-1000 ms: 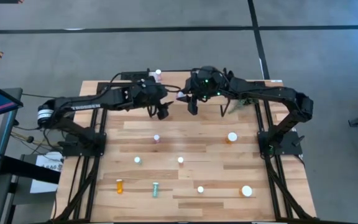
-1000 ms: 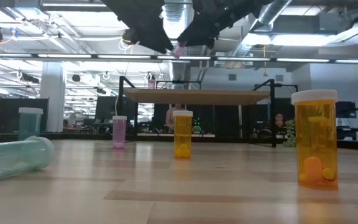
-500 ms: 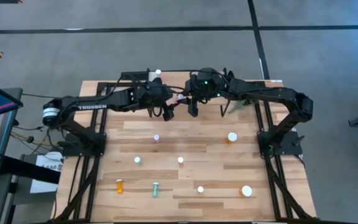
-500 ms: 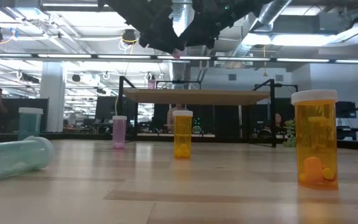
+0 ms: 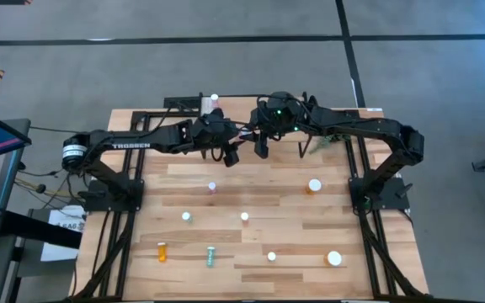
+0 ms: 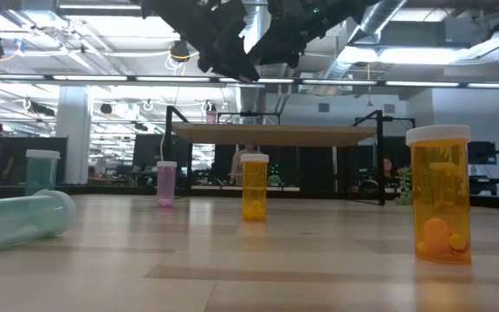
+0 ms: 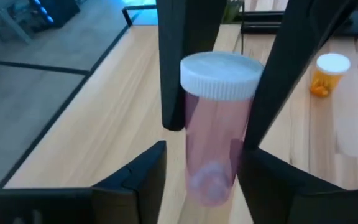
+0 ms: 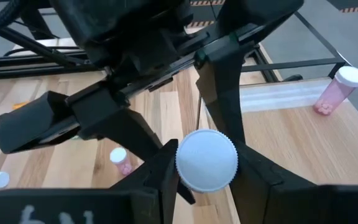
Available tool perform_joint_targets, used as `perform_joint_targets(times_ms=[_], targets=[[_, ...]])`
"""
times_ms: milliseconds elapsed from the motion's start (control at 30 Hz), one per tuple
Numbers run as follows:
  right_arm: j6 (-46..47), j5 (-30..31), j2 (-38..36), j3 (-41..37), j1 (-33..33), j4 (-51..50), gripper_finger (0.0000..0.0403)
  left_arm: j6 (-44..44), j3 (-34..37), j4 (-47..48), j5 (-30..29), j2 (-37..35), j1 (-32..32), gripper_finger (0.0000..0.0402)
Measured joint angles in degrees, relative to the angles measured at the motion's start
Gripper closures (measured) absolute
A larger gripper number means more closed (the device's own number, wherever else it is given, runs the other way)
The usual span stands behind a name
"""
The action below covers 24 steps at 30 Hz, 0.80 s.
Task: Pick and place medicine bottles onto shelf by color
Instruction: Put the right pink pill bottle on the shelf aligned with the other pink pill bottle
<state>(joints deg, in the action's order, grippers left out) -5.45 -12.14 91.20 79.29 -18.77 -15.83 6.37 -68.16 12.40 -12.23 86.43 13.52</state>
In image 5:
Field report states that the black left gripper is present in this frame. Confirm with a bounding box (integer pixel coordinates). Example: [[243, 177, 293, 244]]
[[189, 107, 248, 168]]

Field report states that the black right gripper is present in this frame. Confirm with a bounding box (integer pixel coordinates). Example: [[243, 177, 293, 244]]
[[240, 91, 311, 160]]

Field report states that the wide orange pill bottle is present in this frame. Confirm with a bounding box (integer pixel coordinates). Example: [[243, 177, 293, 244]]
[[304, 178, 323, 196], [323, 250, 344, 268]]

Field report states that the wooden shelf with black legs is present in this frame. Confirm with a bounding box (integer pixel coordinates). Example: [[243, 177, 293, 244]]
[[195, 91, 313, 161]]

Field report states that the black rectangular block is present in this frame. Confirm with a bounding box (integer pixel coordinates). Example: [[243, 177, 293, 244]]
[[163, 96, 201, 111]]

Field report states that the green artificial succulent plant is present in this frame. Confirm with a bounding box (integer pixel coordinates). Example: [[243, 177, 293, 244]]
[[309, 133, 351, 155]]

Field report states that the white paper sheet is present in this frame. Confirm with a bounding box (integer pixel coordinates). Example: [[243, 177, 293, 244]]
[[40, 205, 87, 263]]

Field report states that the black desk beam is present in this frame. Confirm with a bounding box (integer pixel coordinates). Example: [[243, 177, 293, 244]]
[[0, 209, 83, 250]]

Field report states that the grey monitor stand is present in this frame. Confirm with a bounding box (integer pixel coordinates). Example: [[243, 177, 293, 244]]
[[0, 119, 32, 243]]

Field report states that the black aluminium table frame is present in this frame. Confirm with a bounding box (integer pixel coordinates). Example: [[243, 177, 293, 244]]
[[69, 109, 433, 303]]

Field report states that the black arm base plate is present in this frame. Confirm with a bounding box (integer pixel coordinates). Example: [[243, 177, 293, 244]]
[[83, 178, 145, 213], [349, 175, 412, 211]]

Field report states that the black floor cable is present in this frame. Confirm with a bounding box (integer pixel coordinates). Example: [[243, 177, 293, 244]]
[[29, 125, 107, 136]]

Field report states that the yellow cable bundle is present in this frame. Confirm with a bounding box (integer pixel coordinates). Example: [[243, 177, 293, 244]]
[[13, 176, 84, 199]]

